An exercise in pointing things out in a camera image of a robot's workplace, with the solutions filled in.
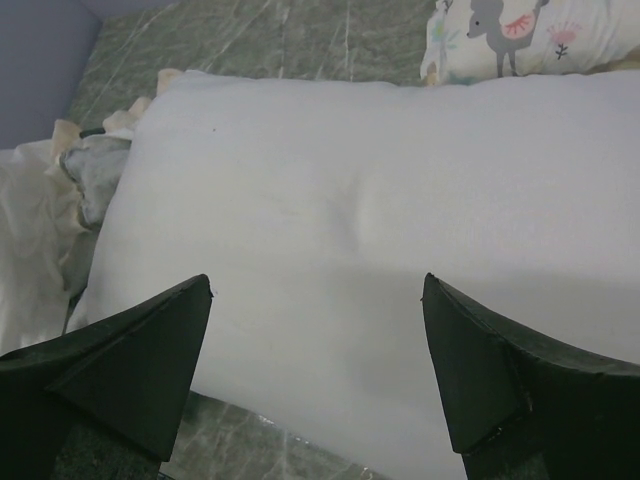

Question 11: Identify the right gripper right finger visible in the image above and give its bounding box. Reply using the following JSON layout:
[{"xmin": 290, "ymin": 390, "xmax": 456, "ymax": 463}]
[{"xmin": 422, "ymin": 274, "xmax": 639, "ymax": 479}]

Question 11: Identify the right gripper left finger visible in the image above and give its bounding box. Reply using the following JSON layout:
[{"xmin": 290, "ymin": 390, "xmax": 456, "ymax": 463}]
[{"xmin": 1, "ymin": 274, "xmax": 214, "ymax": 479}]

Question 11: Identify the grey pillowcase with cream trim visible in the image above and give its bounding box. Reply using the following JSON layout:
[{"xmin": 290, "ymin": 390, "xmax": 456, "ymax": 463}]
[{"xmin": 0, "ymin": 68, "xmax": 184, "ymax": 356}]

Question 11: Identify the white pillow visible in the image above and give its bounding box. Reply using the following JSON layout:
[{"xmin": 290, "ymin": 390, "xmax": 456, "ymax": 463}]
[{"xmin": 83, "ymin": 70, "xmax": 639, "ymax": 479}]

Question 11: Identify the floral print pillow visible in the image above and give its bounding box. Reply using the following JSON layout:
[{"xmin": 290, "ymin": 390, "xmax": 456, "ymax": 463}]
[{"xmin": 420, "ymin": 0, "xmax": 639, "ymax": 86}]

